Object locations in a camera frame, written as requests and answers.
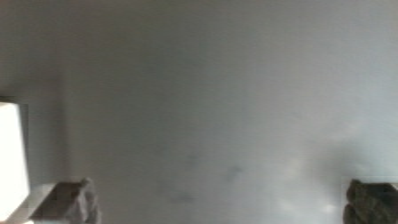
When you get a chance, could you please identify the white lamp shade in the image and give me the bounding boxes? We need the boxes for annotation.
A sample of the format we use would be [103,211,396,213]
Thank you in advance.
[0,0,398,224]

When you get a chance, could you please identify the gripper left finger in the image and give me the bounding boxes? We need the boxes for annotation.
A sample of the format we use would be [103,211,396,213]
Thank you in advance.
[28,178,101,224]

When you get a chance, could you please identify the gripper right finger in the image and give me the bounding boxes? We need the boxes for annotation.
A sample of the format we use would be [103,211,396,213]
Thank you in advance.
[343,179,398,224]

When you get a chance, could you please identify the white U-shaped fence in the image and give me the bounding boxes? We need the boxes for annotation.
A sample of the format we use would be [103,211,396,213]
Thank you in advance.
[0,102,28,220]

